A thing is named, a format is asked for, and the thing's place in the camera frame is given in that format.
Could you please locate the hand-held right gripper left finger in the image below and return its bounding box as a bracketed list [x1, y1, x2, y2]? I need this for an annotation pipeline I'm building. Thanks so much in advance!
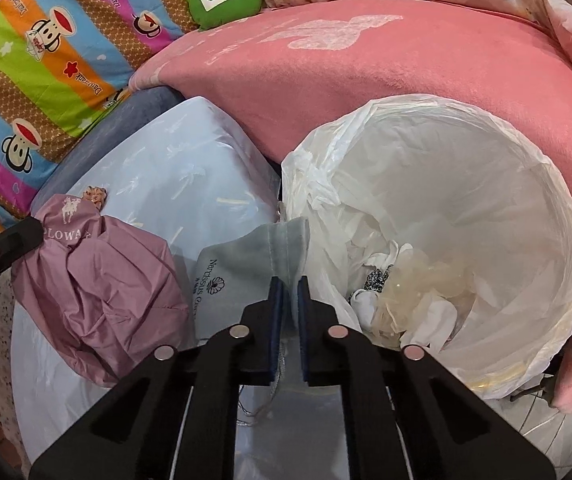
[28, 277, 287, 480]

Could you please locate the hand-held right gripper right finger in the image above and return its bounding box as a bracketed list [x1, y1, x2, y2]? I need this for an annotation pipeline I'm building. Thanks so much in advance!
[297, 276, 557, 480]

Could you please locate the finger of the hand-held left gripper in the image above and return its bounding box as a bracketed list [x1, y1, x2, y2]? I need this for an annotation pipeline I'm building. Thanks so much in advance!
[0, 216, 47, 306]

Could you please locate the grey drawstring pouch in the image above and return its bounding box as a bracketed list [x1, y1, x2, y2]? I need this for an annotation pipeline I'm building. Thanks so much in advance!
[195, 217, 312, 351]

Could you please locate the small white cloth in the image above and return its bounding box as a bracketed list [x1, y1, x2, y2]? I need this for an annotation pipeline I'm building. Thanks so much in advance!
[351, 290, 382, 331]

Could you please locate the leopard print cloth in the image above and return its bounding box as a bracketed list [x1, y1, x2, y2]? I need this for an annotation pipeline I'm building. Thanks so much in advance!
[363, 267, 392, 291]

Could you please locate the trash bin with white liner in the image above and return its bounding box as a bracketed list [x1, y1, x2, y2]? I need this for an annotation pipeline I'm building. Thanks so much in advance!
[280, 95, 572, 401]

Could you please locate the small pink scrunchie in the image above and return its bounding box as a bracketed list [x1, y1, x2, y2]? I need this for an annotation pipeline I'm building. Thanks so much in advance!
[82, 186, 108, 208]

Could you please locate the blue-grey sofa cushion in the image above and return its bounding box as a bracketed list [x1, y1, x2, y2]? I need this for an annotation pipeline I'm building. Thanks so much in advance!
[31, 85, 187, 211]

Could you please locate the striped monkey print quilt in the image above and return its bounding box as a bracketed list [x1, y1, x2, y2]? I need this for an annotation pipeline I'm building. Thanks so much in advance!
[0, 0, 202, 221]

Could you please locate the pink blanket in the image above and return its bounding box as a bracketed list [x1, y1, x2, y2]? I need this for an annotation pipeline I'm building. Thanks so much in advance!
[130, 0, 572, 418]

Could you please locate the green cushion with white mark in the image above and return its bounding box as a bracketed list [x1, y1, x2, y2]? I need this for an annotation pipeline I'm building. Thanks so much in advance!
[188, 0, 263, 30]

